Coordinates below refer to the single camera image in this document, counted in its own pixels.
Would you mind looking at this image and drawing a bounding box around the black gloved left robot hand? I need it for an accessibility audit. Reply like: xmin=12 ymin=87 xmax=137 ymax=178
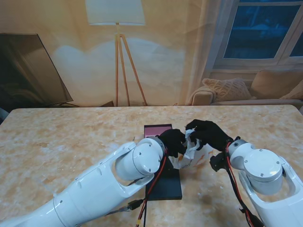
xmin=157 ymin=129 xmax=187 ymax=158

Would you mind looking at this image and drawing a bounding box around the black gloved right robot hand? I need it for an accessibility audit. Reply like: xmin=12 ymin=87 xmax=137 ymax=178
xmin=185 ymin=119 xmax=234 ymax=152

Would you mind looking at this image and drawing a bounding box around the white plastic bag orange print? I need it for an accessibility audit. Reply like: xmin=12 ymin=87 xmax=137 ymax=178
xmin=169 ymin=129 xmax=215 ymax=170

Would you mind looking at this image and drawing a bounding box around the black gift box pink inside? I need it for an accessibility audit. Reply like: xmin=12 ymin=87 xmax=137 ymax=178
xmin=143 ymin=123 xmax=173 ymax=139

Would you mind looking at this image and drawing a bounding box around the black flat box lid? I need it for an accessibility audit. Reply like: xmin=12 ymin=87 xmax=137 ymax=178
xmin=145 ymin=157 xmax=183 ymax=201

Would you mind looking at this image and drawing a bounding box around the knitted beige cushion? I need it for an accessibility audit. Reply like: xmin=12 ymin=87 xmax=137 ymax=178
xmin=202 ymin=78 xmax=253 ymax=101

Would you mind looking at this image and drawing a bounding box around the beige sofa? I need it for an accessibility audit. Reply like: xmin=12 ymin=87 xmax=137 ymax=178
xmin=189 ymin=70 xmax=303 ymax=106

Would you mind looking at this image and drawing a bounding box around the white framed window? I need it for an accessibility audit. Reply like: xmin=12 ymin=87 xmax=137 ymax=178
xmin=212 ymin=0 xmax=303 ymax=71

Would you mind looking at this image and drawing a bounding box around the tripod floor lamp white shade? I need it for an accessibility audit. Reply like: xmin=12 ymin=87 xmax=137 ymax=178
xmin=84 ymin=0 xmax=149 ymax=106

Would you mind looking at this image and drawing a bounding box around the dark flat television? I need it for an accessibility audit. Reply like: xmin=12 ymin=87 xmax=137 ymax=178
xmin=0 ymin=33 xmax=80 ymax=108

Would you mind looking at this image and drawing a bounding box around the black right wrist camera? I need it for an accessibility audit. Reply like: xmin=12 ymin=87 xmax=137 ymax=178
xmin=209 ymin=152 xmax=228 ymax=172

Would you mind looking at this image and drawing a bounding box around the red black left arm cable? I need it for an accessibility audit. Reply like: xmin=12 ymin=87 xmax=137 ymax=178
xmin=134 ymin=151 xmax=169 ymax=227

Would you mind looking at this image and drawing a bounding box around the red black arm cable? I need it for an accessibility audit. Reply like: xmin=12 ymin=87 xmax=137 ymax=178
xmin=224 ymin=141 xmax=265 ymax=227
xmin=134 ymin=151 xmax=169 ymax=227

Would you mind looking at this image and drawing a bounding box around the red black right arm cable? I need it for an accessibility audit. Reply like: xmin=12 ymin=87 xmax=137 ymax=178
xmin=224 ymin=141 xmax=265 ymax=227

